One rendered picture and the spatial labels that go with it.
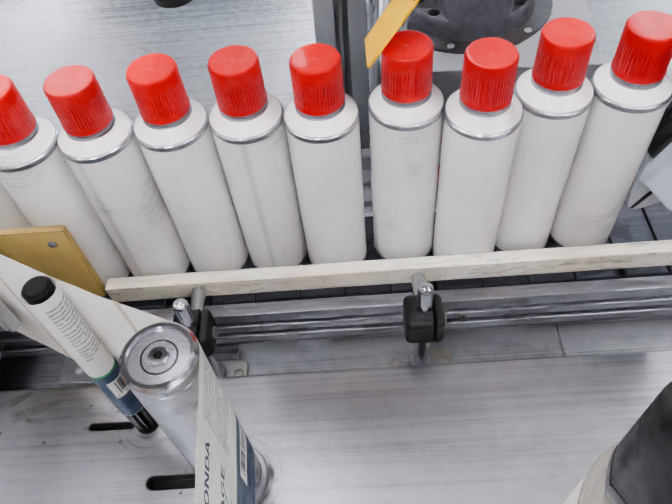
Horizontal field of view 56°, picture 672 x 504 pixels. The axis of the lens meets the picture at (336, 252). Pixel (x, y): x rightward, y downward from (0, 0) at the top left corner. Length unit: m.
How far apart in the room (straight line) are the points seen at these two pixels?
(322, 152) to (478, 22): 0.36
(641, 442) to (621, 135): 0.30
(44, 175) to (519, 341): 0.40
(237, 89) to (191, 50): 0.49
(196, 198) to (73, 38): 0.55
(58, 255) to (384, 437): 0.28
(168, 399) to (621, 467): 0.19
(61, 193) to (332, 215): 0.20
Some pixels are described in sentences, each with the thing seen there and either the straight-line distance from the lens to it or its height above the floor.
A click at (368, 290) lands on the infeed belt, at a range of 0.53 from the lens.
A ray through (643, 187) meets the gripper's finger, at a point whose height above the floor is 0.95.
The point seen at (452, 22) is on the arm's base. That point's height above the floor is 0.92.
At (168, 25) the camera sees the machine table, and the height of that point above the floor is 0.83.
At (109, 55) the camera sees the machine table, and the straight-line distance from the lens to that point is 0.93.
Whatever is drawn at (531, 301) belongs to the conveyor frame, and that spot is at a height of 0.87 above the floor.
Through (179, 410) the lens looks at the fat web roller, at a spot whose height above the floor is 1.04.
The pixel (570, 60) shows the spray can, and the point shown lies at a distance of 0.43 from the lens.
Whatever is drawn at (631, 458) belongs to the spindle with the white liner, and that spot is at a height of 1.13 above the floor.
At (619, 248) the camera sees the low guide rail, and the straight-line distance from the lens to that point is 0.54.
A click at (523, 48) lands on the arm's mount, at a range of 0.75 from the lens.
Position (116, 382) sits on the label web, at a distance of 0.43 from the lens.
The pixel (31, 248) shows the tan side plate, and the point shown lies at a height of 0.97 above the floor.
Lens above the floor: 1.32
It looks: 53 degrees down
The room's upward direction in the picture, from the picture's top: 7 degrees counter-clockwise
